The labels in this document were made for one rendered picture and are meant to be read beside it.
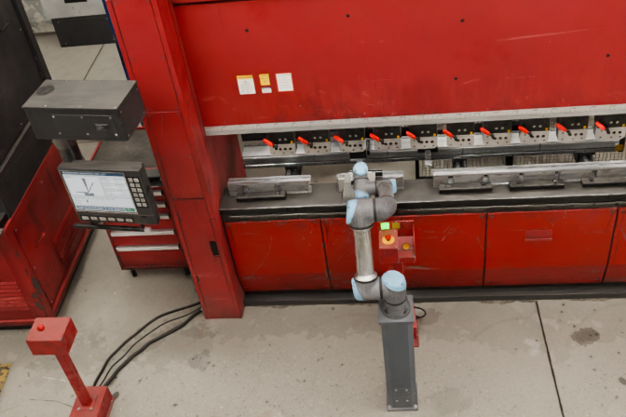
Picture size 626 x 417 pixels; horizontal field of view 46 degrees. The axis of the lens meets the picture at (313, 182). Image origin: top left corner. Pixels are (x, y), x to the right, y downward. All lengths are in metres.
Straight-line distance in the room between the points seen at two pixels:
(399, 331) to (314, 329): 1.07
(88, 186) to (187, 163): 0.58
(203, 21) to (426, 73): 1.18
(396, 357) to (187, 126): 1.65
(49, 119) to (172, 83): 0.62
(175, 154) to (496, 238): 1.94
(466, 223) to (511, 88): 0.88
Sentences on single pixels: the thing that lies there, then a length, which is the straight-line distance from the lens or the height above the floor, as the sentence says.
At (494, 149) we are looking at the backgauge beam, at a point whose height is 0.95.
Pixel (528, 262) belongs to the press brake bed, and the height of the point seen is 0.36.
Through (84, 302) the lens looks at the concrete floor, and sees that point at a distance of 5.49.
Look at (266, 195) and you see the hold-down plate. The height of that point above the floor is 0.90.
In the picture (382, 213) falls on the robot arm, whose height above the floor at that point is 1.36.
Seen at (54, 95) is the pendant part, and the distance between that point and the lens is 3.79.
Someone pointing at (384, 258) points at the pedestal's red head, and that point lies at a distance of 4.23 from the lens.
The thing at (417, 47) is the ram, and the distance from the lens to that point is 3.87.
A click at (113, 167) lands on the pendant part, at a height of 1.60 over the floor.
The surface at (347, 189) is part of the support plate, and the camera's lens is 4.24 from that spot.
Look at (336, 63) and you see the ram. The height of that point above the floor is 1.75.
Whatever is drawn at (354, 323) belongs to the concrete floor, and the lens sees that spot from 4.85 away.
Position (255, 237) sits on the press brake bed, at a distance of 4.58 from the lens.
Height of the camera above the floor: 3.70
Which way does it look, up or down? 39 degrees down
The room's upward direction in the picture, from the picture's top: 9 degrees counter-clockwise
